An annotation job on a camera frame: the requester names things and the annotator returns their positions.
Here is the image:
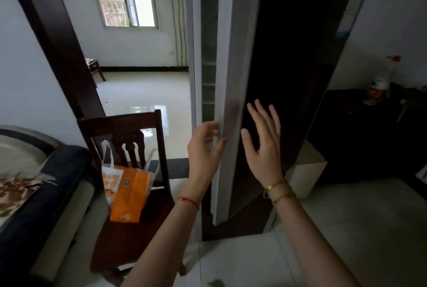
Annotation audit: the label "person's right hand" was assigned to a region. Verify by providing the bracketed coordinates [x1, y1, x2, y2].
[240, 98, 288, 191]

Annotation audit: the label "dark wooden chair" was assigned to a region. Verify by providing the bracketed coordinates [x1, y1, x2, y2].
[77, 109, 187, 278]

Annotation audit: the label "white spray bottle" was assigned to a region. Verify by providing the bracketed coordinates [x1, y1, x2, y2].
[383, 55, 402, 81]

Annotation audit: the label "small wooden stool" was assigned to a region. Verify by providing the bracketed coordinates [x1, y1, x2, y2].
[85, 58, 107, 82]

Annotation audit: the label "dark wooden door frame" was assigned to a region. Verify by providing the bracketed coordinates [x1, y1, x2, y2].
[2, 0, 107, 121]

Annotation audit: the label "person's right forearm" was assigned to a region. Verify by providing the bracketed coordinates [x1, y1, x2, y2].
[267, 182, 361, 287]

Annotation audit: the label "gold chain bracelet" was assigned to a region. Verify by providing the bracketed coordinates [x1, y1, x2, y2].
[262, 179, 288, 199]

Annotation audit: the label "person's left forearm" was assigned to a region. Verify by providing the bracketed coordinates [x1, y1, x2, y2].
[121, 199, 200, 287]

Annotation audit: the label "wall cables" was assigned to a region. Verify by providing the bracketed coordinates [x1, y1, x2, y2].
[169, 0, 189, 71]

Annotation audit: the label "white and red jar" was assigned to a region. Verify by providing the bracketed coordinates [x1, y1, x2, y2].
[363, 78, 390, 106]

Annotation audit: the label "gold bangle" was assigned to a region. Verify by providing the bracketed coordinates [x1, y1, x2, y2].
[272, 192, 297, 206]

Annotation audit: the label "beige low cabinet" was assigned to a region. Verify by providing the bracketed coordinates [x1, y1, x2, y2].
[285, 139, 328, 200]

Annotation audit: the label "person's left hand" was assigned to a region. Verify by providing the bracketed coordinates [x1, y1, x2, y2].
[178, 121, 228, 209]

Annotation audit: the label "orange and white shopping bag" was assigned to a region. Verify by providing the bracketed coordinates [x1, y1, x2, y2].
[100, 140, 161, 223]

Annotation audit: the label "red string bracelet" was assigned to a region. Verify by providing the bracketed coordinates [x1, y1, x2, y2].
[176, 196, 200, 211]

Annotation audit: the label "brown patterned cushion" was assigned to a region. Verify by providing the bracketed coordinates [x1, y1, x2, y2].
[0, 172, 57, 228]

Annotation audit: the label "dark blue sofa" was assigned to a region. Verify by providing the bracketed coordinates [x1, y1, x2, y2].
[0, 125, 98, 287]

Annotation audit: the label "dark wooden cabinet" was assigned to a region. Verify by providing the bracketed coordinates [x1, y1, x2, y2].
[306, 82, 427, 199]

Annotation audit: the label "dark refrigerator door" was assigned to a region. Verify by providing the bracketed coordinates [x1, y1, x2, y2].
[210, 0, 377, 227]

